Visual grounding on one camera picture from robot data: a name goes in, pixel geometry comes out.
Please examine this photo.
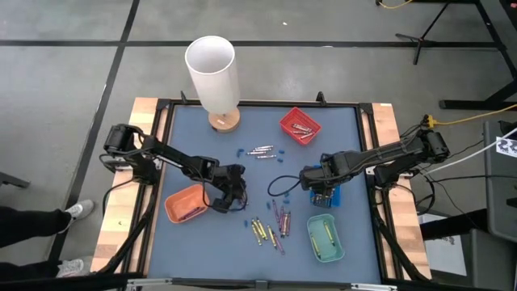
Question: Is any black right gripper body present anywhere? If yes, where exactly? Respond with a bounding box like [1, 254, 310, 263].
[299, 151, 347, 192]

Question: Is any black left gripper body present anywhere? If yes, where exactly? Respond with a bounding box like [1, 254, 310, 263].
[217, 162, 248, 201]

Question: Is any blue mesh basket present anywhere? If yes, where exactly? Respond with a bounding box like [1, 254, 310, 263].
[309, 163, 343, 209]

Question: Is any orange plastic bin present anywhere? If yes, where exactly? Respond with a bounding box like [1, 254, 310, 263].
[163, 183, 211, 225]

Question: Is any green plastic bin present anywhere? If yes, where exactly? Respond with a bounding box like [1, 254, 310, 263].
[306, 213, 347, 264]

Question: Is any red mesh basket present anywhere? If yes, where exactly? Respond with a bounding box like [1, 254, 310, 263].
[279, 106, 323, 146]

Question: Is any white shade wooden base lamp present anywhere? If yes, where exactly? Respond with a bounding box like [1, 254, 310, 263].
[184, 35, 242, 133]

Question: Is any white box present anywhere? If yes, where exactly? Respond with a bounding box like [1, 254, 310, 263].
[418, 213, 469, 277]

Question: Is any person's shoe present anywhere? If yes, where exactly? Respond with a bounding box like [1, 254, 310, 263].
[55, 258, 86, 279]
[60, 199, 96, 234]

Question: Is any black stand base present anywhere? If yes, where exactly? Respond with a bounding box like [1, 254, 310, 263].
[439, 78, 517, 111]

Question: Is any black tripod stand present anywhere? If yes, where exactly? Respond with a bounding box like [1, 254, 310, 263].
[394, 0, 508, 65]

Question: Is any dark grey cabinet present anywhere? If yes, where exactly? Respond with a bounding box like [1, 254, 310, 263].
[482, 119, 517, 243]

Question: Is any dark grey box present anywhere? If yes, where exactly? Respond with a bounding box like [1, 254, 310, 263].
[460, 228, 517, 291]

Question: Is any white fiducial marker sheet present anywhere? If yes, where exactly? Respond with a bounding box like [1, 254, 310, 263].
[495, 136, 517, 158]

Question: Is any person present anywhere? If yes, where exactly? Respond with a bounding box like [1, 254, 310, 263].
[0, 199, 96, 280]

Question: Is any grey stand foot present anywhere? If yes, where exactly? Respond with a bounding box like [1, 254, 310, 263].
[0, 171, 32, 190]

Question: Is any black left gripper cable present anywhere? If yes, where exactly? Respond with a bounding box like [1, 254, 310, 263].
[200, 177, 248, 213]

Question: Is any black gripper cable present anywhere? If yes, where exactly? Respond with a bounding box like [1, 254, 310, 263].
[267, 175, 303, 198]
[200, 177, 248, 213]

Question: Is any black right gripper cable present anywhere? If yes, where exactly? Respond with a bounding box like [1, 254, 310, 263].
[267, 175, 303, 198]

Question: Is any black cable conduit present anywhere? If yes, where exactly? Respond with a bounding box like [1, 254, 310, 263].
[370, 189, 431, 283]
[95, 188, 161, 276]

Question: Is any black table frame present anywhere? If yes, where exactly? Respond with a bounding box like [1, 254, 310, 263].
[89, 91, 434, 291]

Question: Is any yellow extension cord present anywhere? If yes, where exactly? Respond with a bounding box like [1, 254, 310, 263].
[422, 103, 517, 129]

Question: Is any white cable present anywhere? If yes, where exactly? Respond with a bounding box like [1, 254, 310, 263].
[419, 127, 517, 177]

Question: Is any thin yellow cable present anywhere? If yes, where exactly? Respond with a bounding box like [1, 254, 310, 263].
[375, 0, 414, 11]

